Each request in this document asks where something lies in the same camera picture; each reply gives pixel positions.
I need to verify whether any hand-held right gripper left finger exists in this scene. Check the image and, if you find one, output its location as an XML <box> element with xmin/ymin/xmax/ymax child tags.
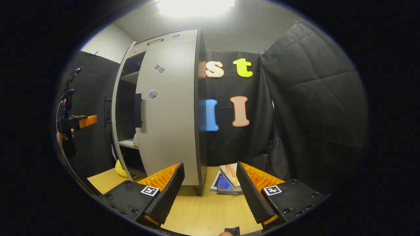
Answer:
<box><xmin>98</xmin><ymin>163</ymin><xmax>185</xmax><ymax>230</ymax></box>

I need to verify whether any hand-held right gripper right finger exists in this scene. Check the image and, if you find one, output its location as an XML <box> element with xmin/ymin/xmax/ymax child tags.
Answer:
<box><xmin>236</xmin><ymin>162</ymin><xmax>328</xmax><ymax>230</ymax></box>

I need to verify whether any grey cabinet door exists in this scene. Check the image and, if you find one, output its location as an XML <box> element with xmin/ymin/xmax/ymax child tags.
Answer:
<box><xmin>111</xmin><ymin>41</ymin><xmax>137</xmax><ymax>181</ymax></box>
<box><xmin>135</xmin><ymin>39</ymin><xmax>200</xmax><ymax>186</ymax></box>

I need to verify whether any grey shoe cabinet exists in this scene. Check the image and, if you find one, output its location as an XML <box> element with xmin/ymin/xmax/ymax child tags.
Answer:
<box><xmin>112</xmin><ymin>27</ymin><xmax>207</xmax><ymax>195</ymax></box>

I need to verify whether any grey cabinet drawer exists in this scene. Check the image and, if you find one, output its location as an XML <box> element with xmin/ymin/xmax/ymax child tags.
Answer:
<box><xmin>131</xmin><ymin>28</ymin><xmax>199</xmax><ymax>56</ymax></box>

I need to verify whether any black backdrop cloth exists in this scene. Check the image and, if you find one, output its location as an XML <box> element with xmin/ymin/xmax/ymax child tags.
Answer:
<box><xmin>61</xmin><ymin>51</ymin><xmax>121</xmax><ymax>179</ymax></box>
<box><xmin>203</xmin><ymin>50</ymin><xmax>274</xmax><ymax>167</ymax></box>
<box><xmin>261</xmin><ymin>21</ymin><xmax>369</xmax><ymax>197</ymax></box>

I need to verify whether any blue cover book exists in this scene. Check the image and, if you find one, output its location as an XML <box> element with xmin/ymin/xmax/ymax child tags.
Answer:
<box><xmin>210</xmin><ymin>170</ymin><xmax>243</xmax><ymax>193</ymax></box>

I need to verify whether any yellow toy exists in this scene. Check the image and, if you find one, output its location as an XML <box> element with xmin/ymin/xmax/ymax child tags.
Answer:
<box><xmin>115</xmin><ymin>159</ymin><xmax>129</xmax><ymax>178</ymax></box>

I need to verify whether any large ceiling light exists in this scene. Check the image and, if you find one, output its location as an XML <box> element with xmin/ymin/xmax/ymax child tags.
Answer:
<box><xmin>154</xmin><ymin>0</ymin><xmax>236</xmax><ymax>17</ymax></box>

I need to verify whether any black left door handle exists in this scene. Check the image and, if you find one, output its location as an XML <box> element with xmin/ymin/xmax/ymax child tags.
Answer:
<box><xmin>104</xmin><ymin>96</ymin><xmax>113</xmax><ymax>127</ymax></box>

